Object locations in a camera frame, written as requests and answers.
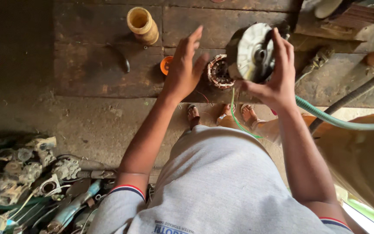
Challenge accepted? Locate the person's right hand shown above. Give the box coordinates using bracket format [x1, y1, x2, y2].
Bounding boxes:
[236, 28, 297, 111]

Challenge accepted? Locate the person's left hand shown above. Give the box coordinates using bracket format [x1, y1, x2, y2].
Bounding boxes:
[163, 25, 210, 104]

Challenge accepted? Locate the round metal motor housing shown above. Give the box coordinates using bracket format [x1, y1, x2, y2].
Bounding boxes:
[225, 21, 291, 84]

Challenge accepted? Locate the orange plastic cap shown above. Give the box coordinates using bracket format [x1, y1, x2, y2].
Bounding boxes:
[160, 56, 174, 76]

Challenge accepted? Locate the copper wound motor stator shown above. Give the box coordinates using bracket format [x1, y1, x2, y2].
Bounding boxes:
[206, 54, 236, 90]

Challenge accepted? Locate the person's left foot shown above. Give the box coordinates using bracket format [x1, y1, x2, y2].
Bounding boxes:
[187, 104, 202, 131]

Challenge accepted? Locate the black curved metal tool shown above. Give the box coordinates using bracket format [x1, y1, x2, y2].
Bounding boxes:
[105, 43, 131, 73]

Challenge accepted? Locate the wooden block with clutter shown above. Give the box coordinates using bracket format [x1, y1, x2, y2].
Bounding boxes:
[295, 0, 374, 43]

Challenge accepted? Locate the person's grey t-shirt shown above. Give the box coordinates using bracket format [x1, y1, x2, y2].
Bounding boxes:
[88, 125, 353, 234]

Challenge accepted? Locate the heap of scrap metal parts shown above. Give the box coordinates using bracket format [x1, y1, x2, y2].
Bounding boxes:
[0, 136, 155, 234]

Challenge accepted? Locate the thin red wire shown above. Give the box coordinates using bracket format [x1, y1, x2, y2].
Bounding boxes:
[195, 90, 211, 105]

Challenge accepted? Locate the metal cable plug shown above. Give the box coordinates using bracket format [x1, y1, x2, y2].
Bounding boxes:
[296, 45, 335, 83]

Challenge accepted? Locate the thin green wire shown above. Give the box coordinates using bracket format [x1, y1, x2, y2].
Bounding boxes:
[231, 87, 265, 139]

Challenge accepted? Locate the green garden hose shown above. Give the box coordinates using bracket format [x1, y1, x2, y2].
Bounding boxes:
[295, 94, 374, 131]

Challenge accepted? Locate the grey corrugated hose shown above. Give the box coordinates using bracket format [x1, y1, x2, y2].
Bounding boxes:
[309, 54, 374, 134]

